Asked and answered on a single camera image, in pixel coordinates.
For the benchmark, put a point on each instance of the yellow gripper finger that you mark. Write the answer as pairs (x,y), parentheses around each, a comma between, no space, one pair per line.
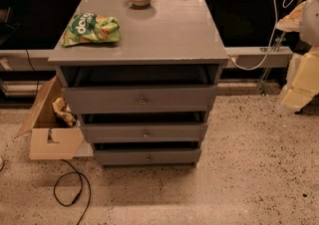
(302,83)
(293,21)

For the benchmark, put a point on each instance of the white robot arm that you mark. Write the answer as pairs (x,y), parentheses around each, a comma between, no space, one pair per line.
(309,31)

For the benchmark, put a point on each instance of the grey top drawer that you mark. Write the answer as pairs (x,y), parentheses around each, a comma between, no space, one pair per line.
(140,99)

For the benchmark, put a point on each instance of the open cardboard box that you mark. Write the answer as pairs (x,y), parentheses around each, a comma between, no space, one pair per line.
(51,138)

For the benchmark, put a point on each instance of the metal diagonal pole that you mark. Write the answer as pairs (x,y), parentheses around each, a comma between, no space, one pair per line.
(282,36)

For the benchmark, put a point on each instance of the green chip bag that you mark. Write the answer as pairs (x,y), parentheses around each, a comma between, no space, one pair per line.
(90,28)

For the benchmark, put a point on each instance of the crumpled brown paper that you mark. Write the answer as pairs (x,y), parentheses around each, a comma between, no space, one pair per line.
(59,106)

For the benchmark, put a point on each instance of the grey wall rail shelf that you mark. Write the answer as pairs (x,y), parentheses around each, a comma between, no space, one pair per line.
(247,57)

